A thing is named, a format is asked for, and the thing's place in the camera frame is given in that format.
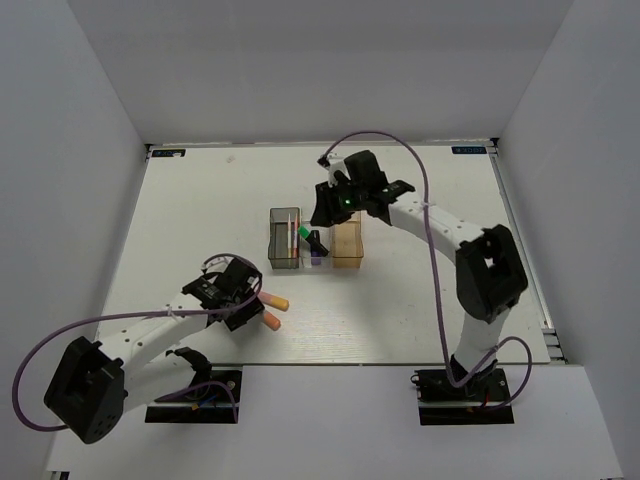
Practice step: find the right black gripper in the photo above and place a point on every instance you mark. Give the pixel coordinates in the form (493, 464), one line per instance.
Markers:
(326, 211)

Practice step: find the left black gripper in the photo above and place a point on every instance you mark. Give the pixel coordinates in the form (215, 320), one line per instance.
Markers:
(240, 318)

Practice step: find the orange marker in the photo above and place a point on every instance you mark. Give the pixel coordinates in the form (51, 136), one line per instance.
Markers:
(270, 320)
(274, 301)

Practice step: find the green cap black highlighter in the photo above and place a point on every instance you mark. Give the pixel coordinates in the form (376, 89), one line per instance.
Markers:
(304, 234)

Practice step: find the purple cap black highlighter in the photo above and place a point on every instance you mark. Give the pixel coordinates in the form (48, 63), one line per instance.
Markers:
(316, 248)

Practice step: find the pink thin pen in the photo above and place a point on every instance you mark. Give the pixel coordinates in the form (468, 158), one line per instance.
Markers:
(295, 236)

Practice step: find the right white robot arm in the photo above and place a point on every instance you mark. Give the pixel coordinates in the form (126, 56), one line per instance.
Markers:
(489, 273)

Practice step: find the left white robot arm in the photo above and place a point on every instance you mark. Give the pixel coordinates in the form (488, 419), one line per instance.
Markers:
(96, 382)

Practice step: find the orange transparent container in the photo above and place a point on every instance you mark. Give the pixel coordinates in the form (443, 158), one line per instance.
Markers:
(347, 248)

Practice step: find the dark grey transparent container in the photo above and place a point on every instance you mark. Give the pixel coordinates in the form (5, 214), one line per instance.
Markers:
(277, 248)

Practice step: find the clear transparent container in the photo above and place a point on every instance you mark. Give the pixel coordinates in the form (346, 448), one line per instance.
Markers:
(310, 258)

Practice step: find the right blue table label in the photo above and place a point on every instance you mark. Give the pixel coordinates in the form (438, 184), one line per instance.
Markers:
(468, 150)

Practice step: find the left black table label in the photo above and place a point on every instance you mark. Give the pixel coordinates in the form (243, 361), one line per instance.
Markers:
(168, 153)

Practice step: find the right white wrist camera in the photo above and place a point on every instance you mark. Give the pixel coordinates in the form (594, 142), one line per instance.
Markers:
(334, 166)

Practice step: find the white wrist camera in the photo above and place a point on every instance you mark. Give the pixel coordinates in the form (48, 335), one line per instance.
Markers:
(334, 166)
(217, 264)

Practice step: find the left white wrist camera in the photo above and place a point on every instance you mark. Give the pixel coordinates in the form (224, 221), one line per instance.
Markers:
(217, 264)

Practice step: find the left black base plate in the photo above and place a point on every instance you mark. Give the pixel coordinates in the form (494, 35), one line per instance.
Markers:
(213, 404)

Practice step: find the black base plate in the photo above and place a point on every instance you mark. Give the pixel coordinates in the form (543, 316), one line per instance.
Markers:
(477, 403)
(213, 404)

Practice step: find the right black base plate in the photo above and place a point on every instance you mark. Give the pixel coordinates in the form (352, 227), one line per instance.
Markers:
(477, 403)

